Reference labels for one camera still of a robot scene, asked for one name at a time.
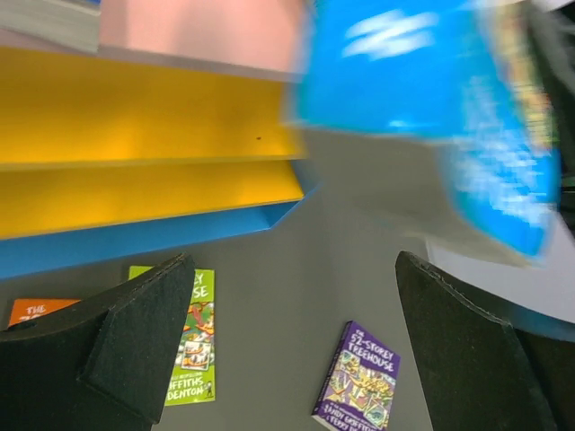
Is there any light blue 26-storey book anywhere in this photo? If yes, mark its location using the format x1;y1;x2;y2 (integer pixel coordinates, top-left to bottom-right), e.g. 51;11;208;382
293;1;561;267

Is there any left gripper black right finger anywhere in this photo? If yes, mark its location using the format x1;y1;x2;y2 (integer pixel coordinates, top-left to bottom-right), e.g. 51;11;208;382
395;251;574;431

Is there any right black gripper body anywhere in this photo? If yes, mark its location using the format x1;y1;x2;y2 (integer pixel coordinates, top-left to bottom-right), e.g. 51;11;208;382
526;1;574;188

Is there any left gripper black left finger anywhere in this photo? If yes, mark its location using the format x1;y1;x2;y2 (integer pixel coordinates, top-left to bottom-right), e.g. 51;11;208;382
1;255;195;430

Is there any orange 78-storey treehouse book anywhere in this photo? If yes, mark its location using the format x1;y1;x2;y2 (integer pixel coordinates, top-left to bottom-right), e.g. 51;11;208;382
8;298;78;327

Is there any colourful wooden bookshelf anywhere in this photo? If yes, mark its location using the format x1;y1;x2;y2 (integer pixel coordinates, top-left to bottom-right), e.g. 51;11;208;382
1;1;317;279

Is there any purple 52-storey treehouse book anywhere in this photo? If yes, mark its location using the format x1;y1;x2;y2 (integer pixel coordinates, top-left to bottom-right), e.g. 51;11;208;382
312;321;401;431

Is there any lime 65-storey treehouse book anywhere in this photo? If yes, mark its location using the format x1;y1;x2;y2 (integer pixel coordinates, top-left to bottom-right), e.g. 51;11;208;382
128;265;217;408

